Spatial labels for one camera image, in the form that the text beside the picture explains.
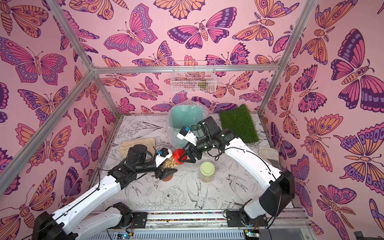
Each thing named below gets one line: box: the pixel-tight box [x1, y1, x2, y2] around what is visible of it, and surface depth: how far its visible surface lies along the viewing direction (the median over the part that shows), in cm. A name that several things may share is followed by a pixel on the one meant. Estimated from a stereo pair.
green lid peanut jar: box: [200, 161, 215, 183], surface depth 80 cm
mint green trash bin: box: [168, 104, 206, 148], surface depth 92 cm
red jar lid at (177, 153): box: [172, 148, 188, 165], surface depth 67 cm
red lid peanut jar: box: [162, 156, 179, 171], surface depth 70 cm
